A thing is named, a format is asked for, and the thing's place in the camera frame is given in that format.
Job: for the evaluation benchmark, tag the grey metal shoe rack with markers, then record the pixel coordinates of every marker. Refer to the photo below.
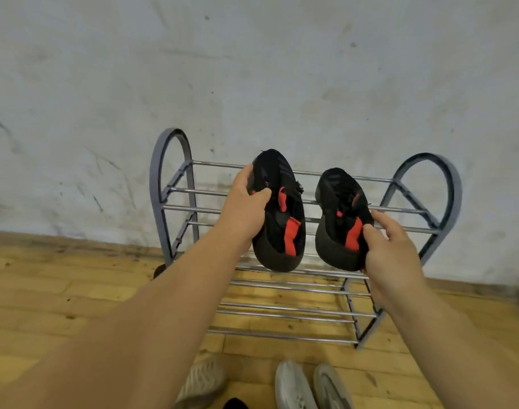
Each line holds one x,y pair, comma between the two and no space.
155,200

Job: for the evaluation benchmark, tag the beige sneaker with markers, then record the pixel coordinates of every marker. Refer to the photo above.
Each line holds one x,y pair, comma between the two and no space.
199,383

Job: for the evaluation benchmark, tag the person's right forearm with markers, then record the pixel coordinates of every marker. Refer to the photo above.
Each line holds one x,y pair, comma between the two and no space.
464,357

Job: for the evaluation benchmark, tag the black shoe with red tab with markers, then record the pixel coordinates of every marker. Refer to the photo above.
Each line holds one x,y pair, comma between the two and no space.
336,200
276,174

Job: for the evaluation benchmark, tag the light grey sneaker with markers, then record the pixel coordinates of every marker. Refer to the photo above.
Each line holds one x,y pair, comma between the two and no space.
332,389
293,387

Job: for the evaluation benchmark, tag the person's right hand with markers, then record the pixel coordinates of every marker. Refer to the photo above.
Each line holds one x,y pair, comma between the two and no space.
393,264

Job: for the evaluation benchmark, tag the person's left hand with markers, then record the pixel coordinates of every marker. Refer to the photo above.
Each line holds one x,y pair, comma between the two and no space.
240,217

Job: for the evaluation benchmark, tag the person's left forearm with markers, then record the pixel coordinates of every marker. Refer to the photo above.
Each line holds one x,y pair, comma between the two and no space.
136,336

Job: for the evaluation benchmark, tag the black shoe with dotted sole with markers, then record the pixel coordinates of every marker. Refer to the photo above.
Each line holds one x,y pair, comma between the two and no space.
159,271

